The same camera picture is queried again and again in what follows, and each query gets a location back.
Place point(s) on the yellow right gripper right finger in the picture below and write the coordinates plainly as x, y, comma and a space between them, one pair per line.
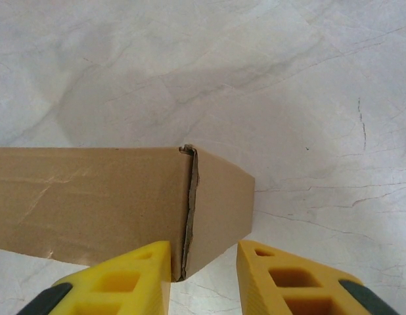
255, 282

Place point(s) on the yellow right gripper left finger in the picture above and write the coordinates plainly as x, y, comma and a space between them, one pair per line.
150, 288

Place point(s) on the brown cardboard paper box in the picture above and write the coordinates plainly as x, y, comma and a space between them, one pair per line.
107, 203

